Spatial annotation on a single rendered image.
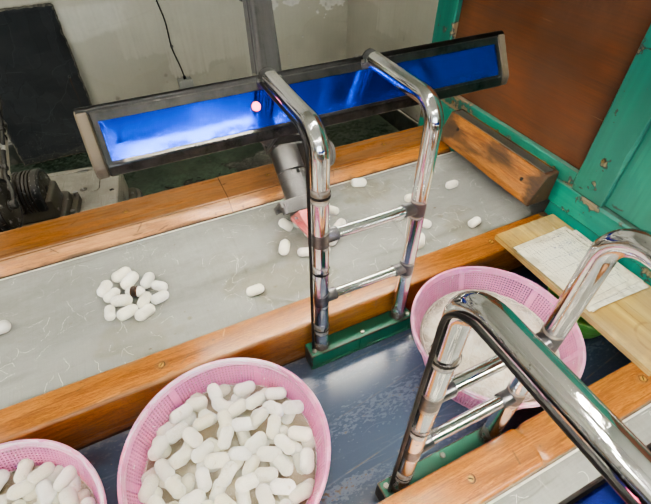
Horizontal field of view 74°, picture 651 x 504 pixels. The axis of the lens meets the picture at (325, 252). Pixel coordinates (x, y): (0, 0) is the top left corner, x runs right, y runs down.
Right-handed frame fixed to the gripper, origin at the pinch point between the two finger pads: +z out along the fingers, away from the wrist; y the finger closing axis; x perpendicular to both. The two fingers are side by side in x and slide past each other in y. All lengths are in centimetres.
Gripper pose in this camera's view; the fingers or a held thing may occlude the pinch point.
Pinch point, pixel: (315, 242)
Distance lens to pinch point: 84.2
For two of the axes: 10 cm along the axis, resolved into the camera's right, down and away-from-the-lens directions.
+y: 9.0, -3.0, 3.2
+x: -2.9, 1.3, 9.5
